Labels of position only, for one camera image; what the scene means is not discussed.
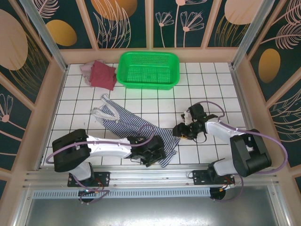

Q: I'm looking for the aluminium frame post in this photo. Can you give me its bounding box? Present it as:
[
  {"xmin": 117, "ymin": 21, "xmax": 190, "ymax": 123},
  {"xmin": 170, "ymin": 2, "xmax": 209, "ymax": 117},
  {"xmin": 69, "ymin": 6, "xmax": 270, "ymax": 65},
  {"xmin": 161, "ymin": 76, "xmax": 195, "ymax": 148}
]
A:
[
  {"xmin": 18, "ymin": 0, "xmax": 69, "ymax": 73},
  {"xmin": 230, "ymin": 0, "xmax": 279, "ymax": 69}
]

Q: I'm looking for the pale pink tank top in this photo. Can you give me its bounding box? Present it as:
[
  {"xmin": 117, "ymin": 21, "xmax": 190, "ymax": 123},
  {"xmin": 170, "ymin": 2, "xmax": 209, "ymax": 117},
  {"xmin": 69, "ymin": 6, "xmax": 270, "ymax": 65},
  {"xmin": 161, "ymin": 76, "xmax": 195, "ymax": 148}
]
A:
[{"xmin": 79, "ymin": 60, "xmax": 105, "ymax": 88}]

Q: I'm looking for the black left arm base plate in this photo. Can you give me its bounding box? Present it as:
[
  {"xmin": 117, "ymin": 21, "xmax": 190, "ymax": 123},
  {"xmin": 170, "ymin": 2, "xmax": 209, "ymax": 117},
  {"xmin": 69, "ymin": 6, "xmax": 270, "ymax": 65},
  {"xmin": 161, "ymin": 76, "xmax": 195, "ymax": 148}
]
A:
[{"xmin": 67, "ymin": 171, "xmax": 111, "ymax": 188}]

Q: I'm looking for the aluminium mounting rail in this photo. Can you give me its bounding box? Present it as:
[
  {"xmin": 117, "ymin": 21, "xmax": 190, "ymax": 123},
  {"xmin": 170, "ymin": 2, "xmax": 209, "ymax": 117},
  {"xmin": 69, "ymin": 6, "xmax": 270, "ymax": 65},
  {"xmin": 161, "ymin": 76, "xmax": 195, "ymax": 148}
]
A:
[{"xmin": 22, "ymin": 164, "xmax": 282, "ymax": 189}]

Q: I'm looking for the grey slotted cable duct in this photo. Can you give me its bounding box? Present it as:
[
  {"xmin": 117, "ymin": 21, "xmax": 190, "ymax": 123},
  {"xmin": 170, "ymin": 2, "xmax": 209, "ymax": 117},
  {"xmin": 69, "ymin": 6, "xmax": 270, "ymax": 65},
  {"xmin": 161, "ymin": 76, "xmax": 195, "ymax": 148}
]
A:
[{"xmin": 32, "ymin": 188, "xmax": 211, "ymax": 199}]

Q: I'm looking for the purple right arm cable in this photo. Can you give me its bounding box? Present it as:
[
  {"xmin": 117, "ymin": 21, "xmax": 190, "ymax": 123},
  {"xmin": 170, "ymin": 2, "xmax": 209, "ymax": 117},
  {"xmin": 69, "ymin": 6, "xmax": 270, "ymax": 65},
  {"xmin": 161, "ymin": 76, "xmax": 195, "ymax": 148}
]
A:
[{"xmin": 194, "ymin": 101, "xmax": 289, "ymax": 203}]

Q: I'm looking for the green plastic basket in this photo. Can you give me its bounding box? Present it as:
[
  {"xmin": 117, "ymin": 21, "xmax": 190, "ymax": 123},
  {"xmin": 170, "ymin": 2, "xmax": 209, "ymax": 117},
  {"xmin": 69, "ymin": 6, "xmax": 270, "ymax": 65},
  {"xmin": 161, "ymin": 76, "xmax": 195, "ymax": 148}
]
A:
[{"xmin": 117, "ymin": 51, "xmax": 181, "ymax": 91}]

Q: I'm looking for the aluminium side rail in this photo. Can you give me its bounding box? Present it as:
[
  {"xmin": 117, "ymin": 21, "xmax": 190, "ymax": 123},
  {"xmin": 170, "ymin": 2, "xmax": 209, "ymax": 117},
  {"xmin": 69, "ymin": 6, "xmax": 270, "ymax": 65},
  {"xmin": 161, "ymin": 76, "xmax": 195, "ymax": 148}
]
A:
[{"xmin": 229, "ymin": 63, "xmax": 268, "ymax": 167}]

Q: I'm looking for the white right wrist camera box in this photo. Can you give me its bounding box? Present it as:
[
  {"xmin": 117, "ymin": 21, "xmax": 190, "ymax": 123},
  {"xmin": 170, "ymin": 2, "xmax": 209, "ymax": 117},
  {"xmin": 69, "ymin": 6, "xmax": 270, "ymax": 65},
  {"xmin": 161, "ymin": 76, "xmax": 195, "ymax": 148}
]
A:
[{"xmin": 181, "ymin": 110, "xmax": 194, "ymax": 125}]

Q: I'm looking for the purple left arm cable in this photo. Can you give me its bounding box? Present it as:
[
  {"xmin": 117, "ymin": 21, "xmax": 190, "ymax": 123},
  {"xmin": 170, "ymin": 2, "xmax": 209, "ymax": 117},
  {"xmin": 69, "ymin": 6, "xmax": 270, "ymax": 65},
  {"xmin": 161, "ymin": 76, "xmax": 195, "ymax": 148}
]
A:
[{"xmin": 46, "ymin": 124, "xmax": 156, "ymax": 205}]

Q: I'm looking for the blue white striped tank top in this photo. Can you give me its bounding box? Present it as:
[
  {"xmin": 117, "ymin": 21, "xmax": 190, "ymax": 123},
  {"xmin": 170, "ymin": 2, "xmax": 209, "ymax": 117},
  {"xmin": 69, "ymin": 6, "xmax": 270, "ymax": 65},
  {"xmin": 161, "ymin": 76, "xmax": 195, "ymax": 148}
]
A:
[{"xmin": 90, "ymin": 94, "xmax": 181, "ymax": 168}]

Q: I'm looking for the dark red tank top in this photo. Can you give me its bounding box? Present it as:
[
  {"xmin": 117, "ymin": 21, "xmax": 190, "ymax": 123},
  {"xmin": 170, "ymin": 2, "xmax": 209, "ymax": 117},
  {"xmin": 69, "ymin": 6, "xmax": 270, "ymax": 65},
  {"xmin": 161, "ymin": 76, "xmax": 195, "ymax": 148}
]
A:
[{"xmin": 90, "ymin": 60, "xmax": 118, "ymax": 91}]

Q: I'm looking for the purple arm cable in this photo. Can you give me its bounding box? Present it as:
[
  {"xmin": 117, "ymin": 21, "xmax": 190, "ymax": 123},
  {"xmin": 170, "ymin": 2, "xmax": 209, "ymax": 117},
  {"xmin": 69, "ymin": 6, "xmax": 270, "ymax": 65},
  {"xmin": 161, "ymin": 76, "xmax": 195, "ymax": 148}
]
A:
[
  {"xmin": 194, "ymin": 101, "xmax": 289, "ymax": 203},
  {"xmin": 46, "ymin": 124, "xmax": 156, "ymax": 205}
]

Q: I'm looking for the shiny metal sheet panel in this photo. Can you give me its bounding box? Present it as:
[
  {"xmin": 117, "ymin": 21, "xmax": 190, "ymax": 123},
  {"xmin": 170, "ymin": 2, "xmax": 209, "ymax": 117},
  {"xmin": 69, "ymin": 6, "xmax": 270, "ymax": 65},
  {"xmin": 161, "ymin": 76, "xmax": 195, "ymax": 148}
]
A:
[{"xmin": 14, "ymin": 186, "xmax": 289, "ymax": 226}]

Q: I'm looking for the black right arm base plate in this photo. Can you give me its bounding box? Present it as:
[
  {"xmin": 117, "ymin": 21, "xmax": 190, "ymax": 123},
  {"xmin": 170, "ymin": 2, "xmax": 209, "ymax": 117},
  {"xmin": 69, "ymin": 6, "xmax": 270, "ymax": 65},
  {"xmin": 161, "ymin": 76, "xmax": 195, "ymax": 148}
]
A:
[{"xmin": 192, "ymin": 169, "xmax": 236, "ymax": 186}]

